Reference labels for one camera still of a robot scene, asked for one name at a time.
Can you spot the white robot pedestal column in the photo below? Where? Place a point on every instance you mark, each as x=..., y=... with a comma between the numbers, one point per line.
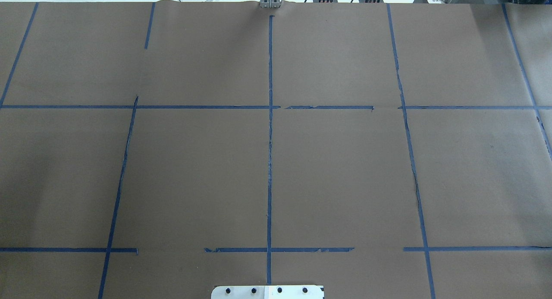
x=269, y=292

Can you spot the brown paper table cover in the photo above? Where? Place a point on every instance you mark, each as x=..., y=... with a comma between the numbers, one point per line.
x=158, y=150

